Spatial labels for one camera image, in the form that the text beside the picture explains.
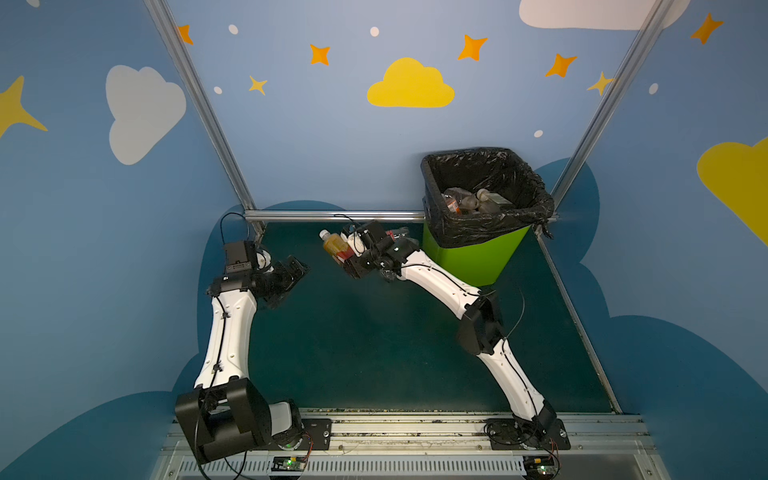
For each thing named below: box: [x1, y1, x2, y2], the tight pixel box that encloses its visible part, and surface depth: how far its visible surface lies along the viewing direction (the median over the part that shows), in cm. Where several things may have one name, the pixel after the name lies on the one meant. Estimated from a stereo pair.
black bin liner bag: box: [421, 147, 555, 248], surface depth 87 cm
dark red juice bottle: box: [319, 229, 355, 263], surface depth 94 cm
